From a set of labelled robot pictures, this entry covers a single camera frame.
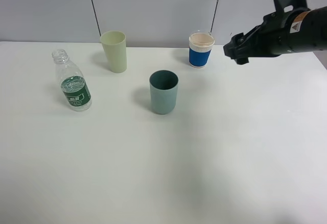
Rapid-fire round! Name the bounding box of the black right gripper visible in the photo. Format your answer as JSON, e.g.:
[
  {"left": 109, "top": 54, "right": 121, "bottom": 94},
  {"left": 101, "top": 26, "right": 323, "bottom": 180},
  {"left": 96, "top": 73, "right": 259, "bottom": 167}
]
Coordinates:
[{"left": 223, "top": 11, "right": 294, "bottom": 65}]

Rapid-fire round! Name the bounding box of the teal plastic cup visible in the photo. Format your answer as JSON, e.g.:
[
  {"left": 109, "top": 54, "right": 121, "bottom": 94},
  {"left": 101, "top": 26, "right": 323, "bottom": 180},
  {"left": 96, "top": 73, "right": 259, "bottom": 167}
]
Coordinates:
[{"left": 149, "top": 70, "right": 179, "bottom": 114}]

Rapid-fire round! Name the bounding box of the clear plastic water bottle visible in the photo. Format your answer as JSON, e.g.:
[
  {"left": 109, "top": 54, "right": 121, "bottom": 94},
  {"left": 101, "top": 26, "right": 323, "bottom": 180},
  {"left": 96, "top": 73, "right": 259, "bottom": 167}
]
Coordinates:
[{"left": 52, "top": 49, "right": 92, "bottom": 112}]

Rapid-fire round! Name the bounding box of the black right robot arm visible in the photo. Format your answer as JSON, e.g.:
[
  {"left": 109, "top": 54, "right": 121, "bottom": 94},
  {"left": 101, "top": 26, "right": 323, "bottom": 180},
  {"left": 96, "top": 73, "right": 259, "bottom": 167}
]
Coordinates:
[{"left": 223, "top": 7, "right": 326, "bottom": 65}]

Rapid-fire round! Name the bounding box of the blue paper cup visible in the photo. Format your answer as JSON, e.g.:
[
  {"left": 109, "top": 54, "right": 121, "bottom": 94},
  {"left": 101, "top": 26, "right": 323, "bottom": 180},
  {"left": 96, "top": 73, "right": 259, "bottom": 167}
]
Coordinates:
[{"left": 189, "top": 31, "right": 215, "bottom": 68}]

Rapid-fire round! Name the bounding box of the pale green plastic cup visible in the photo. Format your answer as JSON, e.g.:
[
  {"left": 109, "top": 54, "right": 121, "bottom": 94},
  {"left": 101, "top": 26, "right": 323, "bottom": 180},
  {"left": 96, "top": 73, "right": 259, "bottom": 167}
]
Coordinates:
[{"left": 100, "top": 31, "right": 127, "bottom": 73}]

